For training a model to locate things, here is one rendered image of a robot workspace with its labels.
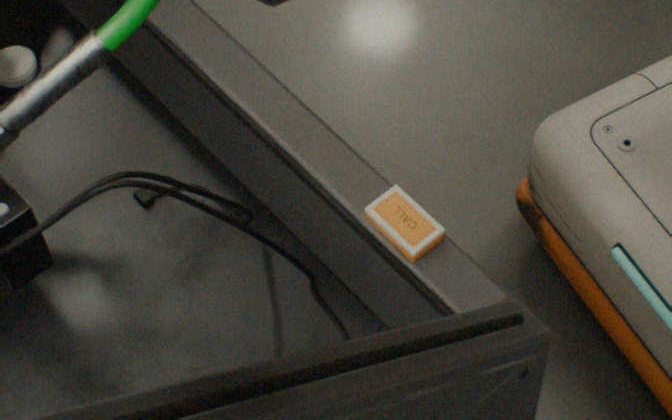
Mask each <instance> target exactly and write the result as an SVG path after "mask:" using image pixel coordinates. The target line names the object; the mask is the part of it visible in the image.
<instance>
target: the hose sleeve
mask: <svg viewBox="0 0 672 420"><path fill-rule="evenodd" d="M98 30H99V29H94V30H91V31H90V32H89V33H88V34H87V35H85V36H84V37H83V38H81V39H78V40H77V42H76V44H75V45H74V46H72V47H70V48H69V49H67V50H66V52H64V54H63V55H62V56H61V57H60V58H59V59H57V60H55V61H54V62H53V63H52V64H50V66H49V67H48V68H47V69H46V70H43V71H42V72H41V73H40V74H39V75H37V76H36V77H35V79H34V80H33V81H31V82H29V83H28V84H27V85H25V86H23V87H22V88H20V89H19V92H18V93H16V94H14V95H13V96H12V97H10V99H8V100H7V101H6V102H5V104H4V105H2V106H1V107H0V122H1V124H2V125H3V126H4V128H5V129H6V130H9V131H10V132H14V133H19V132H22V131H23V130H24V129H25V128H26V126H28V125H29V124H30V123H33V122H35V121H36V120H37V119H38V117H40V116H42V115H44V113H45V112H47V110H48V109H49V108H50V107H51V106H53V105H54V104H56V103H57V101H58V100H60V99H61V98H62V97H63V96H65V95H66V94H68V93H69V92H70V91H72V90H73V88H74V87H75V86H76V85H78V84H80V83H81V82H82V81H84V80H85V79H86V78H88V76H90V75H92V74H93V73H94V71H95V70H97V69H99V68H100V67H102V66H104V63H105V62H106V61H107V60H109V59H110V58H111V57H112V56H113V55H116V54H115V53H117V48H115V49H114V50H110V49H108V48H107V47H105V46H103V45H102V43H101V42H100V41H99V38H98V36H97V31H98Z"/></svg>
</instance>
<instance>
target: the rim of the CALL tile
mask: <svg viewBox="0 0 672 420"><path fill-rule="evenodd" d="M395 191H396V192H397V193H398V194H399V195H401V196H403V197H404V198H405V199H406V201H407V202H408V203H409V204H410V205H411V206H413V207H414V208H415V209H416V210H418V211H419V213H420V214H421V215H422V216H423V217H424V218H426V219H427V220H428V221H429V222H430V223H431V224H433V226H434V227H435V228H436V230H435V231H434V232H432V233H431V234H430V235H429V236H427V237H426V239H424V240H422V241H421V242H420V243H419V244H417V245H416V246H415V247H413V246H411V245H410V244H409V243H407V242H406V241H405V240H404V239H403V237H402V236H401V235H399V234H398V233H397V232H396V231H395V230H394V229H393V228H392V227H391V226H390V224H389V223H386V222H385V221H384V220H383V219H382V218H381V217H380V216H379V215H378V214H377V213H376V211H374V210H373V209H372V208H373V207H374V206H377V205H378V204H379V203H381V202H382V201H383V199H385V198H386V197H388V196H390V195H391V194H392V193H393V192H395ZM365 213H366V214H367V215H368V216H370V217H371V218H372V219H373V220H374V221H376V222H377V223H378V224H379V226H380V227H381V228H382V229H383V230H384V231H385V232H386V233H388V234H389V235H390V236H392V237H393V239H394V240H395V241H396V242H397V243H398V244H399V245H401V246H402V247H403V248H404V249H405V251H406V252H407V253H408V254H409V255H410V256H411V257H414V256H416V255H417V254H418V253H419V252H421V251H422V249H423V248H424V247H427V246H428V245H429V244H431V243H432V242H433V241H434V240H436V239H438V237H439V236H440V235H442V234H443V233H444V228H442V227H441V226H440V224H439V223H438V222H436V221H435V220H434V219H433V218H432V217H431V216H430V215H428V214H427V213H426V211H424V210H423V209H422V208H421V207H420V206H419V205H418V204H417V203H416V202H414V201H413V199H411V198H410V197H409V196H408V195H407V194H406V193H405V192H404V191H403V190H402V189H401V188H398V186H397V185H394V186H393V188H392V189H390V190H389V191H388V192H385V193H384V194H383V195H381V196H380V197H379V198H377V199H376V201H374V202H372V203H371V204H370V205H368V206H367V207H366V208H365Z"/></svg>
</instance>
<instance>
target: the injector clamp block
mask: <svg viewBox="0 0 672 420"><path fill-rule="evenodd" d="M37 226H39V223H38V221H37V218H36V216H35V214H34V210H33V208H32V206H30V205H29V204H28V202H27V201H26V199H25V198H24V197H23V196H22V195H21V194H20V192H18V191H17V190H16V189H15V187H14V186H13V185H12V184H11V182H10V181H9V180H7V179H6V178H5V177H4V175H3V174H2V172H1V171H0V248H1V247H2V246H4V245H6V244H9V243H11V242H12V241H13V239H15V238H16V236H18V235H21V234H23V233H25V232H27V231H29V230H30V229H33V228H35V227H37ZM53 265H54V259H53V257H52V254H51V252H50V250H49V246H48V244H47V241H46V239H45V236H44V233H42V232H41V233H39V234H38V235H37V236H35V238H34V239H32V240H30V241H28V242H26V243H25V244H23V245H21V246H18V247H16V248H14V250H12V251H10V252H7V253H5V254H3V255H1V256H0V279H1V280H2V281H3V282H4V283H5V286H6V287H7V288H9V289H10V290H11V292H13V293H14V292H16V291H17V290H19V289H21V288H23V287H24V285H25V284H27V283H28V282H30V281H31V280H33V279H35V278H36V277H38V276H39V275H40V273H42V272H44V271H46V270H47V269H49V268H50V267H51V266H53Z"/></svg>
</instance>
